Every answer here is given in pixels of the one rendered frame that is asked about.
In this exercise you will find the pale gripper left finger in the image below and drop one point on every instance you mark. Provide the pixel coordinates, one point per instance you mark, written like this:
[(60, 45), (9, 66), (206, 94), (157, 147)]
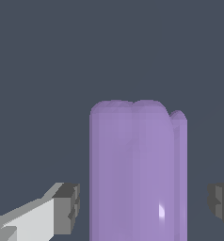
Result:
[(38, 216)]

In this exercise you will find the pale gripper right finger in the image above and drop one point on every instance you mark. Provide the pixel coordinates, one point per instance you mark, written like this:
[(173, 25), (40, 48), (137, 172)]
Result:
[(222, 200)]

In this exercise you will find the purple rounded block object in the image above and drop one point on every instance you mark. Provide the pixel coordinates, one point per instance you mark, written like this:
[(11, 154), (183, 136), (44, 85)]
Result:
[(137, 172)]

